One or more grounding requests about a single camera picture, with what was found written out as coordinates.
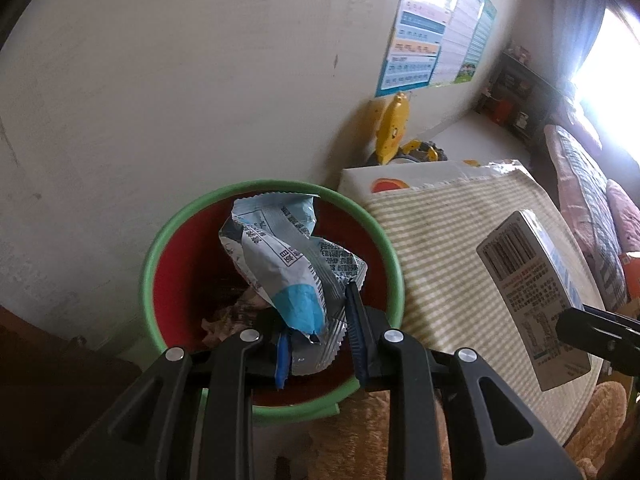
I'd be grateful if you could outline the white blue carton box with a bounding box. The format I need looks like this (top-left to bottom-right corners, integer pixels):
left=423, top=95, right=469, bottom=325
left=475, top=209, right=593, bottom=393

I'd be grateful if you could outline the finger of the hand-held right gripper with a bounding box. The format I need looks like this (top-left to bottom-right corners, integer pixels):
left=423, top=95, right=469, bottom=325
left=554, top=305, right=640, bottom=361

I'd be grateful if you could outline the small red bucket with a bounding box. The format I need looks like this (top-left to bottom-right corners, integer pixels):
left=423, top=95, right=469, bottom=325
left=491, top=96, right=514, bottom=124

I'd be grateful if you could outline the white blue wrapper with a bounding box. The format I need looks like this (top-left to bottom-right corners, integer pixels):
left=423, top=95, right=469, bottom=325
left=218, top=191, right=369, bottom=379

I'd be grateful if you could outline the pink quilt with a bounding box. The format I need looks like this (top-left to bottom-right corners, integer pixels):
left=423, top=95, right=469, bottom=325
left=604, top=179, right=640, bottom=252

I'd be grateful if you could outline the brown plush blanket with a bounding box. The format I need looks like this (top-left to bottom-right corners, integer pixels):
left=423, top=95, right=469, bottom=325
left=304, top=379, right=640, bottom=480

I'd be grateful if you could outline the yellow checked tablecloth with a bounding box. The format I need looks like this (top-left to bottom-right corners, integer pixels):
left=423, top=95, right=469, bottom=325
left=364, top=159, right=607, bottom=450

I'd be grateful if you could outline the green rimmed red bucket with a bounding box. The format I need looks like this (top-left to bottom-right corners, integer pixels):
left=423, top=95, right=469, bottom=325
left=139, top=178, right=406, bottom=424

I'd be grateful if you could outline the sheer curtain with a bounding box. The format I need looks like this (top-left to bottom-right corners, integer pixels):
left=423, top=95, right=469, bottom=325
left=550, top=0, right=626, bottom=92

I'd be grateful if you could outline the blue wall poster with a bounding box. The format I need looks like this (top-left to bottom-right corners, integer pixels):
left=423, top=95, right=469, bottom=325
left=374, top=0, right=454, bottom=99

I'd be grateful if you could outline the green wall poster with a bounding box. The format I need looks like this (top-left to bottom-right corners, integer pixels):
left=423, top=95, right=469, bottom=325
left=456, top=0, right=499, bottom=85

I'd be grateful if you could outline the yellow duck toy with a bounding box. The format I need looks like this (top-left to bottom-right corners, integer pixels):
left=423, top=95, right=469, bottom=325
left=374, top=90, right=412, bottom=167

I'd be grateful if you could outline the bright window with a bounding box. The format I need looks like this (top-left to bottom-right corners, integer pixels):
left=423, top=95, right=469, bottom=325
left=569, top=6, right=640, bottom=162

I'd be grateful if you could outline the yellow toy truck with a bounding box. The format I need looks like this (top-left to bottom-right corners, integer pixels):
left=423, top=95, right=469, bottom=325
left=399, top=139, right=447, bottom=165

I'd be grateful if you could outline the crumpled brown pink wrapper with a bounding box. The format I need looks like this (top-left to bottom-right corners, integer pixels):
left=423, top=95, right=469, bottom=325
left=199, top=287, right=273, bottom=348

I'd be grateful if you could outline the bed with checked quilt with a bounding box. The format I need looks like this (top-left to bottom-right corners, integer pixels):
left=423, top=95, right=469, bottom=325
left=541, top=121, right=640, bottom=312

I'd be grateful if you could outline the dark wooden cabinet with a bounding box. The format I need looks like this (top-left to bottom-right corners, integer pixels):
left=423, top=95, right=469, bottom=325
left=0, top=304, right=153, bottom=480

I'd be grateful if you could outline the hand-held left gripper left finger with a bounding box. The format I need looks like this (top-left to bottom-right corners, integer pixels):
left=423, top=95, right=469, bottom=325
left=65, top=328, right=293, bottom=480

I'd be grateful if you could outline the white table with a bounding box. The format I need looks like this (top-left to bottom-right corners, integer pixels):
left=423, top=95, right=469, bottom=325
left=338, top=159, right=532, bottom=197

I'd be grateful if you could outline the white wall poster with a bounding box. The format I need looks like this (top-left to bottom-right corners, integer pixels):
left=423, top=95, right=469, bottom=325
left=429, top=0, right=487, bottom=87

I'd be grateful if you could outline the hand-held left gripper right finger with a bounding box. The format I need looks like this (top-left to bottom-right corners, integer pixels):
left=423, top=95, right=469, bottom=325
left=344, top=282, right=585, bottom=480

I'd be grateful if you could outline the dark shelf unit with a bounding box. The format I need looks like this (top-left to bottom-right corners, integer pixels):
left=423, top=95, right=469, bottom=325
left=481, top=49, right=557, bottom=142

